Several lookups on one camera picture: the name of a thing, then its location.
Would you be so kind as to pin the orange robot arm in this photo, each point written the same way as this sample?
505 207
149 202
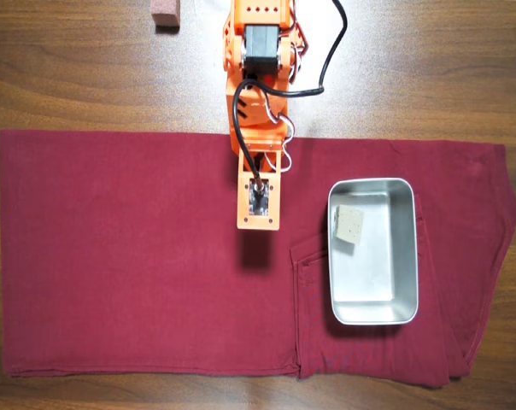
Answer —
236 55

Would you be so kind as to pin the rectangular metal tray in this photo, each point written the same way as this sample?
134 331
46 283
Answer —
382 273

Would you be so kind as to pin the white foam cube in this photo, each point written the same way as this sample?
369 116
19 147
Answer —
350 224

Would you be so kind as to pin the dark red cloth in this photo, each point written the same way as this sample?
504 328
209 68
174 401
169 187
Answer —
134 256

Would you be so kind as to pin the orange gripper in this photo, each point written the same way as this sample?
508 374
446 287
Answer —
255 144

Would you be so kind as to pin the pink foam block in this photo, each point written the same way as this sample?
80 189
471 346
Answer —
166 15

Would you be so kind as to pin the orange mounted camera module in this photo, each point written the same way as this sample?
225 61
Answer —
258 205

